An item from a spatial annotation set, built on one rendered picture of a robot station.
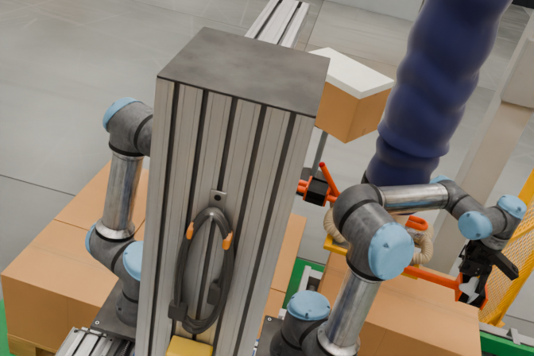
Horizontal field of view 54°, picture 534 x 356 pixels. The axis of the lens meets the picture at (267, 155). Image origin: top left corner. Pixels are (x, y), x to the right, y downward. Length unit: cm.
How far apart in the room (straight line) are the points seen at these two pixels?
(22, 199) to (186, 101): 307
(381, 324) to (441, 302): 31
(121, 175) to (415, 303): 122
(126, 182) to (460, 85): 99
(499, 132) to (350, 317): 171
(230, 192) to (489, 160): 219
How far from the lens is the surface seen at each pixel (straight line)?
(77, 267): 256
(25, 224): 363
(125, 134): 142
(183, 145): 85
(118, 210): 157
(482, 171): 296
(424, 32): 157
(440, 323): 213
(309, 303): 154
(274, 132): 80
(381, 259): 118
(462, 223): 151
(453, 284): 177
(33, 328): 274
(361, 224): 121
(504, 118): 282
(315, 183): 194
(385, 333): 204
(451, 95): 161
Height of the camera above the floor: 238
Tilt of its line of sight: 32 degrees down
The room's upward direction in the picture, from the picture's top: 13 degrees clockwise
